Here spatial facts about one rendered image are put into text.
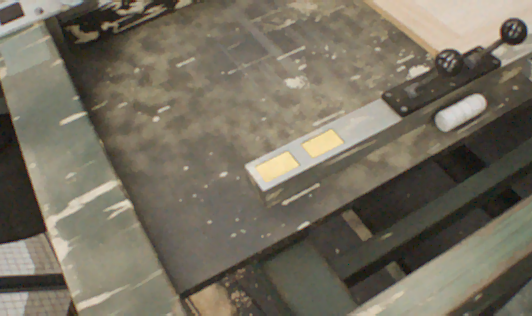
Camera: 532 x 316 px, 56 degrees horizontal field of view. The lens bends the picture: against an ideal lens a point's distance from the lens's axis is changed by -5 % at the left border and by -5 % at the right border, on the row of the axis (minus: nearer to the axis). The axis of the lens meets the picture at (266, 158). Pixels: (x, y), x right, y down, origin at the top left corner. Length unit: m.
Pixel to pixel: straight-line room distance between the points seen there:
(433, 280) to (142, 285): 0.31
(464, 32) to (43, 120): 0.68
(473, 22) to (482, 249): 0.48
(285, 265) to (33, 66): 0.48
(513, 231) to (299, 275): 0.26
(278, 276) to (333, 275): 0.07
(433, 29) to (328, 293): 0.49
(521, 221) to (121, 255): 0.45
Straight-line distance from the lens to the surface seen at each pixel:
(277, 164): 0.69
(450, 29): 0.95
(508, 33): 0.75
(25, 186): 1.24
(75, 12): 0.99
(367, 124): 0.73
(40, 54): 0.87
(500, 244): 0.64
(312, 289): 0.67
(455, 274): 0.61
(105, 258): 0.58
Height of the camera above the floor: 2.10
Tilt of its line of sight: 44 degrees down
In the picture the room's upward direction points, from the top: 84 degrees counter-clockwise
